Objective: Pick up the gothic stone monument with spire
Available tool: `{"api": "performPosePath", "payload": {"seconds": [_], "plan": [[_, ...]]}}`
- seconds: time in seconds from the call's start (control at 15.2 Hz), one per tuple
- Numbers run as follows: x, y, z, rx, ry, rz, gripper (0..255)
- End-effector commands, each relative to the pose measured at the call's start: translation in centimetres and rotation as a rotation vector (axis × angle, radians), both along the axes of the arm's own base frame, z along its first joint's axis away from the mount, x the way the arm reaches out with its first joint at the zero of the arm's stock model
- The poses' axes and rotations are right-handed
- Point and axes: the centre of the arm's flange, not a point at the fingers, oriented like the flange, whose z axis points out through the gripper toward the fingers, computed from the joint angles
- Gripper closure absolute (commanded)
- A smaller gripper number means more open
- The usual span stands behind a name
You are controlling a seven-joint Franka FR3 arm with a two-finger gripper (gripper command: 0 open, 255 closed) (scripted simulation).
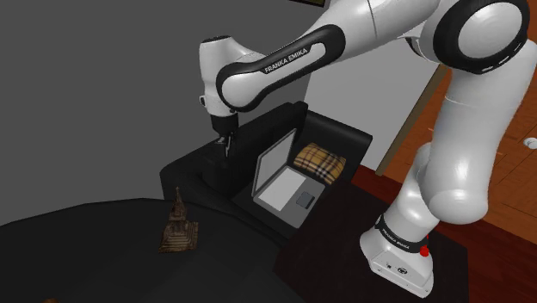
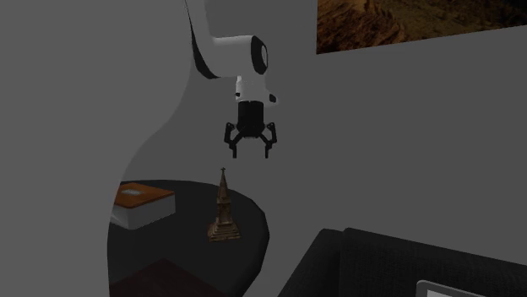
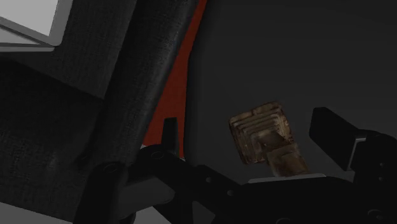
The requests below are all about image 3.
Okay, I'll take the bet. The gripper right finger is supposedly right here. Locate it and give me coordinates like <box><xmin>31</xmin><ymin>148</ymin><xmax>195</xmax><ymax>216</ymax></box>
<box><xmin>309</xmin><ymin>106</ymin><xmax>397</xmax><ymax>224</ymax></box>

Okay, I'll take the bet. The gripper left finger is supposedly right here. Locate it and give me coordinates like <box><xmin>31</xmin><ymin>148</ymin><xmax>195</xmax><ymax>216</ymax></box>
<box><xmin>73</xmin><ymin>116</ymin><xmax>242</xmax><ymax>224</ymax></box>

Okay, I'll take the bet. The brown ridged block object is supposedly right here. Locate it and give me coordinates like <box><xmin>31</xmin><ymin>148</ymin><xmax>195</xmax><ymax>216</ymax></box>
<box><xmin>228</xmin><ymin>101</ymin><xmax>311</xmax><ymax>178</ymax></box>

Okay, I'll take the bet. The dark grey fabric sofa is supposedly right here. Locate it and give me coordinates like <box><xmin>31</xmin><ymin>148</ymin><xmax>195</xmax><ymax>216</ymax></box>
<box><xmin>0</xmin><ymin>0</ymin><xmax>200</xmax><ymax>224</ymax></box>

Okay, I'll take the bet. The white framed window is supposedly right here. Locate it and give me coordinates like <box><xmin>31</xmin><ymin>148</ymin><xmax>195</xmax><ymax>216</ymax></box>
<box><xmin>0</xmin><ymin>0</ymin><xmax>74</xmax><ymax>53</ymax></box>

